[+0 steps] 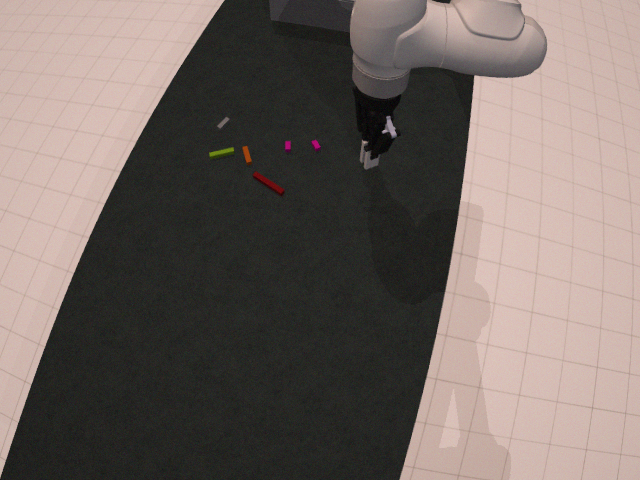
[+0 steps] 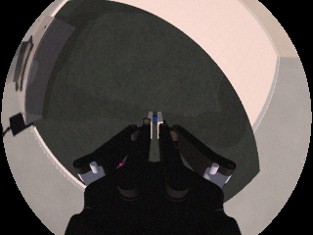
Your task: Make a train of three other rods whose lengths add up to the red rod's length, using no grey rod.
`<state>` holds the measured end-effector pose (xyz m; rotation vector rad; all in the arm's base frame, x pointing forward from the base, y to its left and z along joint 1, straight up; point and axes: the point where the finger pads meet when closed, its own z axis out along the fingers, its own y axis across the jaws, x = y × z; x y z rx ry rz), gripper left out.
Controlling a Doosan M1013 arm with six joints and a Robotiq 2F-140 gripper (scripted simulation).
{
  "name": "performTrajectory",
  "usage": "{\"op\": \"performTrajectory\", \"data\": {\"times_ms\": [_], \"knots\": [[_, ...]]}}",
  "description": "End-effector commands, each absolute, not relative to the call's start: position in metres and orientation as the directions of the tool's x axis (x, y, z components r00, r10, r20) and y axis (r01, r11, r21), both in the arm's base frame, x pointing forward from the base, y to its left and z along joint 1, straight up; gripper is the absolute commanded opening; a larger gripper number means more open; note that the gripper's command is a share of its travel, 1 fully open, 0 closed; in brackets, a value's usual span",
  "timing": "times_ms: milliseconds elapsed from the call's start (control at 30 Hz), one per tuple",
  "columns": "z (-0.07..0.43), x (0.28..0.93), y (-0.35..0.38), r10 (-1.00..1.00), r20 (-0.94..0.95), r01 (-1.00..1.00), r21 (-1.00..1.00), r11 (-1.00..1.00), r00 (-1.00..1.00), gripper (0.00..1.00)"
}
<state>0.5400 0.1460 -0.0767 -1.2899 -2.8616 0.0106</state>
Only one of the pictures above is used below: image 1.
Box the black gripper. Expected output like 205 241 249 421
353 86 401 170

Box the grey rod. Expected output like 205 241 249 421
217 117 230 131

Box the dark red rod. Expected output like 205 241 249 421
253 172 285 196

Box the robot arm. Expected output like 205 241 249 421
350 0 547 99

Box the orange rod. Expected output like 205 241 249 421
243 146 252 165

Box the lime green rod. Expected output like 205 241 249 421
209 147 234 159

